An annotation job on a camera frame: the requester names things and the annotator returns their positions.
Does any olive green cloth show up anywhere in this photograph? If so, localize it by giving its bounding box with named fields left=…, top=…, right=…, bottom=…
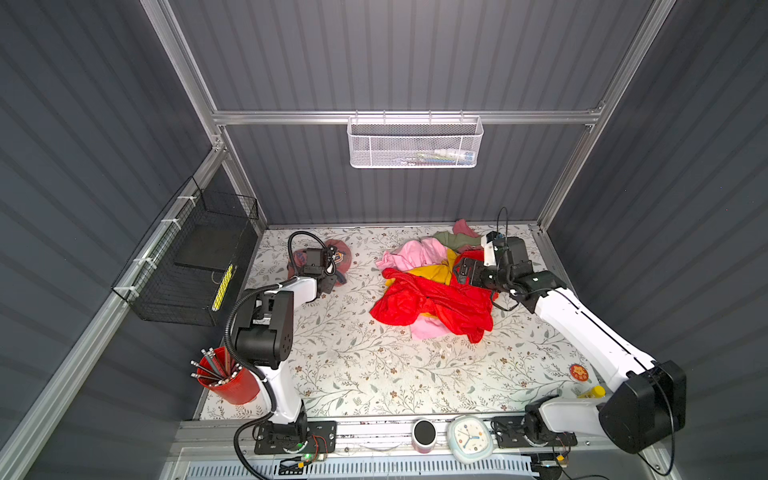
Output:
left=433, top=231, right=481, bottom=252

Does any black wire wall basket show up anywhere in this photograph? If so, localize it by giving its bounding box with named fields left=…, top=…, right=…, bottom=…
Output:
left=113, top=180, right=259, bottom=327

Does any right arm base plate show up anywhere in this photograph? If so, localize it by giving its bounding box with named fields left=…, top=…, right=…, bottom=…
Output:
left=490, top=414, right=578, bottom=449

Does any maroon cloth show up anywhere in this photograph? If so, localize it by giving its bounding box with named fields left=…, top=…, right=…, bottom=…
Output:
left=452, top=219, right=480, bottom=238

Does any black corrugated cable hose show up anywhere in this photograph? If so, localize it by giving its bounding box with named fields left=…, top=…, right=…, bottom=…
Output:
left=223, top=230, right=328, bottom=480

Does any dusty rose grey shirt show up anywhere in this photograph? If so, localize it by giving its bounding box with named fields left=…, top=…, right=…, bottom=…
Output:
left=287, top=239, right=352, bottom=286

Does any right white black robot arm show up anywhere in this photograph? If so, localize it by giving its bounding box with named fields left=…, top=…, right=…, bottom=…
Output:
left=454, top=231, right=687, bottom=454

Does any white analog clock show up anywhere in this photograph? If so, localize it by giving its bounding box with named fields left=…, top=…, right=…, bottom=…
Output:
left=447, top=415, right=494, bottom=465

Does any yellow small object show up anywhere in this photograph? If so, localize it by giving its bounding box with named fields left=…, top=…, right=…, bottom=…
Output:
left=578, top=385, right=607, bottom=399

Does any red cloth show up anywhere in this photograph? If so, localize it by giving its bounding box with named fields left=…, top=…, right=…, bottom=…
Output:
left=370, top=265, right=496, bottom=344

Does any red round sticker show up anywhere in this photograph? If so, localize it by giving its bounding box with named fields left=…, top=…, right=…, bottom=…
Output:
left=569, top=364, right=590, bottom=382

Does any light pink cloth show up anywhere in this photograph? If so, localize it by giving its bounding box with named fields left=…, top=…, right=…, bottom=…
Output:
left=375, top=237, right=457, bottom=340

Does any red cup with tools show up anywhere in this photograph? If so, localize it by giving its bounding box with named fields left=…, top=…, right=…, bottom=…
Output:
left=190, top=346, right=261, bottom=405

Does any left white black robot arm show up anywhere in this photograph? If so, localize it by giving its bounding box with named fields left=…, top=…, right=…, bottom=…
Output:
left=224, top=246, right=337, bottom=432

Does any white wire mesh basket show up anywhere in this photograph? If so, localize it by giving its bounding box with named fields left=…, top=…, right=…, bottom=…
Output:
left=346, top=115, right=484, bottom=169

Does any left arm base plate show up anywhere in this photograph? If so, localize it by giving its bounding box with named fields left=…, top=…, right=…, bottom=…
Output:
left=254, top=421, right=338, bottom=455

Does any yellow black striped tool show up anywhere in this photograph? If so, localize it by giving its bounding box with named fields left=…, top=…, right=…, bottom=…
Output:
left=211, top=264, right=236, bottom=312

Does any yellow cloth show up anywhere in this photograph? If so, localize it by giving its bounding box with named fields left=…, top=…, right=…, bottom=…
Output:
left=376, top=242, right=458, bottom=285

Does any black round speaker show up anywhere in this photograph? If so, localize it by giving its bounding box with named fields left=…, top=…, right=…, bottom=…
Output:
left=411, top=419, right=437, bottom=454

